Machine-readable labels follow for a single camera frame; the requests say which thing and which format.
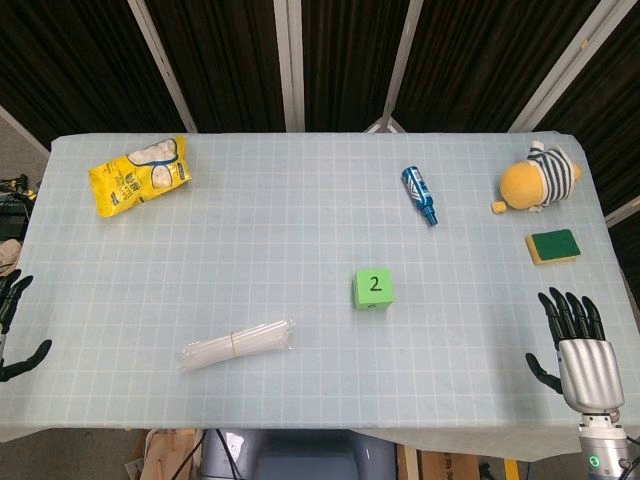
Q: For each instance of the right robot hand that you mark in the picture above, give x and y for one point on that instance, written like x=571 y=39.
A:
x=587 y=367

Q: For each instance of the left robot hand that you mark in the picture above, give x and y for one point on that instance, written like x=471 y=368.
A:
x=11 y=320

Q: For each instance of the green numbered cube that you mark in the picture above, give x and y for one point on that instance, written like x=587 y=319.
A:
x=373 y=290

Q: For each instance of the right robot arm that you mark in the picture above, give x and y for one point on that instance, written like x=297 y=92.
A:
x=602 y=445

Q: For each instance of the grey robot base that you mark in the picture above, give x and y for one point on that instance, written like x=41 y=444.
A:
x=295 y=460

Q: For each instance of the green and yellow sponge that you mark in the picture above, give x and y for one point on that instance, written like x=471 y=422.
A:
x=553 y=245

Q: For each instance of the cardboard box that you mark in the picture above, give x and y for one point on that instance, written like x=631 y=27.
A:
x=447 y=465

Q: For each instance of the yellow snack bag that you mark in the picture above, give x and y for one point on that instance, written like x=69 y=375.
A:
x=140 y=176

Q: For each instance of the yellow plush toy striped shirt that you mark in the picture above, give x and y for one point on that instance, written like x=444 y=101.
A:
x=542 y=177

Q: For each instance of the bundle of clear straws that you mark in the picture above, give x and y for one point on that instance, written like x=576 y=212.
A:
x=235 y=342

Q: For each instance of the blue spray bottle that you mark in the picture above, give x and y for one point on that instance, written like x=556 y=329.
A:
x=419 y=194

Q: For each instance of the light blue grid tablecloth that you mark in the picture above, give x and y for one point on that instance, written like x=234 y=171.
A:
x=280 y=240

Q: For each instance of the white folding screen frame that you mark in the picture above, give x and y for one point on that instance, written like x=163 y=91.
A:
x=295 y=65

